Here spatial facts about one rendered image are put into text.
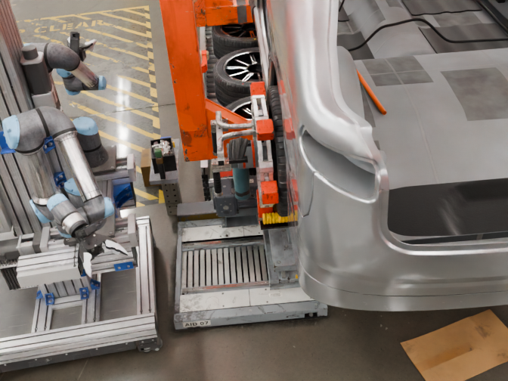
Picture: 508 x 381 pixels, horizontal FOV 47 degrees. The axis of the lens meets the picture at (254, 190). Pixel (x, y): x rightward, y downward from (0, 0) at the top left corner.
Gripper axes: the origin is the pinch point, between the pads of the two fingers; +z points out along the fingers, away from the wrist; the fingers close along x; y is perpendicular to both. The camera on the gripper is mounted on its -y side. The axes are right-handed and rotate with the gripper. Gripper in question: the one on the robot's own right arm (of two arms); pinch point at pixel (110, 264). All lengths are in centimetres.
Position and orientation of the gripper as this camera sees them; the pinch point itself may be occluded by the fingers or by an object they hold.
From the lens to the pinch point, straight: 208.5
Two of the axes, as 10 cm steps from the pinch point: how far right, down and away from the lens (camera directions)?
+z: 6.6, 6.7, -3.3
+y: -2.1, 5.9, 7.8
